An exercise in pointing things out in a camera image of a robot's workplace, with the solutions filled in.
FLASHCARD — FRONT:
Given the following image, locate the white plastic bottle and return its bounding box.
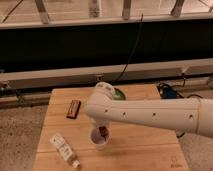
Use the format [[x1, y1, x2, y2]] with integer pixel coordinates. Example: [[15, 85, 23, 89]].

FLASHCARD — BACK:
[[50, 134, 80, 169]]

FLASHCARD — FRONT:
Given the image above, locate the brown chocolate bar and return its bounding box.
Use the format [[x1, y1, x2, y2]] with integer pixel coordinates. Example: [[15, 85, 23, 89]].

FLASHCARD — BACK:
[[66, 100, 81, 119]]

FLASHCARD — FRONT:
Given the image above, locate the white ceramic cup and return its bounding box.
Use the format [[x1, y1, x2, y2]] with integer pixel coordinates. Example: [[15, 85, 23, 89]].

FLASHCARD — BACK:
[[89, 127, 109, 150]]

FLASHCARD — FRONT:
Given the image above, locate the green bowl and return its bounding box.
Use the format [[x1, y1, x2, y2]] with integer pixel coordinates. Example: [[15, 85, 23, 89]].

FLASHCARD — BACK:
[[114, 88, 126, 100]]

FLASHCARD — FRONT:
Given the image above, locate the red pepper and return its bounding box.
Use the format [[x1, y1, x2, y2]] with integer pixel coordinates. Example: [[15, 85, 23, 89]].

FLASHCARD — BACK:
[[99, 127, 109, 139]]

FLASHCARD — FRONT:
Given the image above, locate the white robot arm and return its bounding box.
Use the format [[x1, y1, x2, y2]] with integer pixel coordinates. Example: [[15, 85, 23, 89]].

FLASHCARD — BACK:
[[85, 82, 213, 138]]

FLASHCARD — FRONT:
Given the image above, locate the black hanging cable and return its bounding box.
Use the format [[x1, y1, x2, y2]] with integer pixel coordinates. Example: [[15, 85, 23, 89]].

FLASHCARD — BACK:
[[111, 13, 144, 84]]

